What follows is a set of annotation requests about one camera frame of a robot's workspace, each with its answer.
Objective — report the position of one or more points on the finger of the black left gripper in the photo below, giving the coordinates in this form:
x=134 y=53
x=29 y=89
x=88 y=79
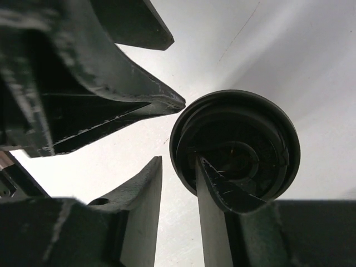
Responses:
x=133 y=23
x=65 y=85

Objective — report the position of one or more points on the black cup lid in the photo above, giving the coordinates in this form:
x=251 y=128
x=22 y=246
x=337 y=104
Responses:
x=226 y=195

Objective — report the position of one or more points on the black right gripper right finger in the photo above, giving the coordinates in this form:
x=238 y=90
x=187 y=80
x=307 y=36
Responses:
x=281 y=233

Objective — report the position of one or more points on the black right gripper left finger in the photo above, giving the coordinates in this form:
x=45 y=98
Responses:
x=117 y=229

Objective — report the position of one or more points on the stack of black lids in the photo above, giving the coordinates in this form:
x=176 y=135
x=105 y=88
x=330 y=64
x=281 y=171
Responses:
x=247 y=138

